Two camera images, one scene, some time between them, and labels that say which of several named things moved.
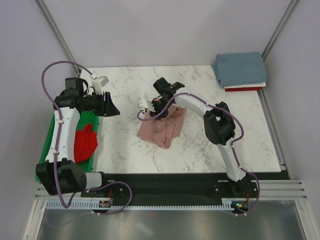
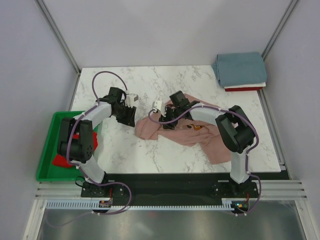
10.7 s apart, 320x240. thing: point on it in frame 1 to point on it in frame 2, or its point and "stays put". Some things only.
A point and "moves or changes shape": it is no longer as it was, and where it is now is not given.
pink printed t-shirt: [161, 132] moves or changes shape
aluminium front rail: [268, 189] stays put
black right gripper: [156, 113] to [165, 118]
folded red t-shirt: [242, 89] stays put
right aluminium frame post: [279, 27] stays put
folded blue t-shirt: [236, 69] stays put
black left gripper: [107, 108] to [130, 119]
